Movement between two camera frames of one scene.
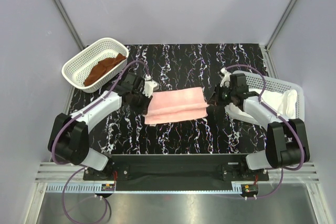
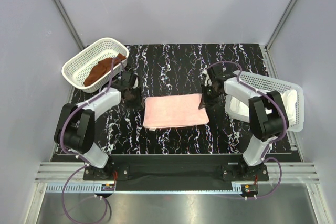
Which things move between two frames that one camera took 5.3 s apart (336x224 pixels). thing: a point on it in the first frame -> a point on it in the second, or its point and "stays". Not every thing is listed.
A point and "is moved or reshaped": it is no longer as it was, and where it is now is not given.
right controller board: [249, 190] stays
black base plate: [182, 172] stays
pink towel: [176, 105] is moved or reshaped
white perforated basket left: [79, 67] stays
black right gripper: [217, 102] -> [206, 102]
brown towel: [101, 67] stays
